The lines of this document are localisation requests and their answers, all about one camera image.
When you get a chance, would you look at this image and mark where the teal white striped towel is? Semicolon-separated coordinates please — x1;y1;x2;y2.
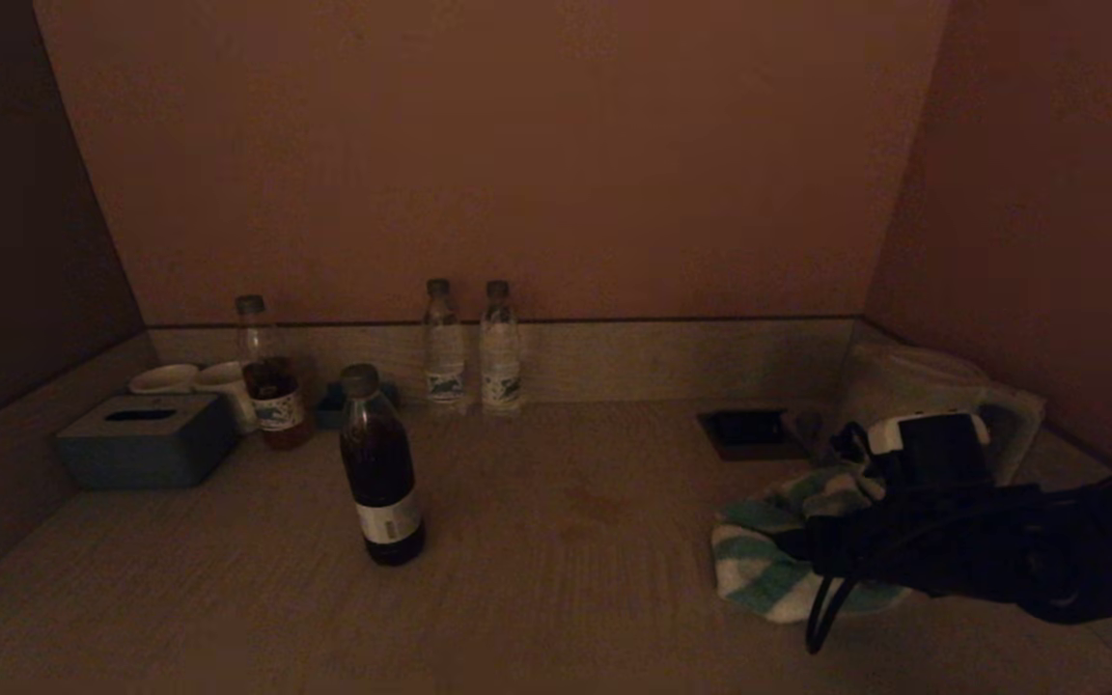
710;463;914;624

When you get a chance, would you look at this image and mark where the dark tea bottle white label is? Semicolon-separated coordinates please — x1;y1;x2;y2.
339;363;427;568

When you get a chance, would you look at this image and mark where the black recessed socket panel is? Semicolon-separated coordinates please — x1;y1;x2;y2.
698;410;808;461

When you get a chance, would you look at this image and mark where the white electric kettle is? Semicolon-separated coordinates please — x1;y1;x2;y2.
831;338;1047;484

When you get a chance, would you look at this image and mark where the clear water bottle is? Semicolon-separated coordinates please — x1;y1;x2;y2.
480;280;524;417
423;279;469;417

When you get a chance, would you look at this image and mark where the small blue tray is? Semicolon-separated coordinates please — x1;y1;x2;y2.
316;382;400;431

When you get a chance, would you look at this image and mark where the half-full tea bottle blue label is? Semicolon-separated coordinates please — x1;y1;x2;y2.
235;294;313;452

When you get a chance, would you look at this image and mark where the blue-grey tissue box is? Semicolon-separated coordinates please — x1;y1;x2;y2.
54;393;236;491

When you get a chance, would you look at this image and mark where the black cable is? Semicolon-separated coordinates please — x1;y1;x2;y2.
804;483;1049;655

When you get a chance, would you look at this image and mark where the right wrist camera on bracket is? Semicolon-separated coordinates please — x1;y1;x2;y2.
831;420;895;484

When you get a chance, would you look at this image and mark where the white mug with handle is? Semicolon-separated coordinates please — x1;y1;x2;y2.
194;361;260;433

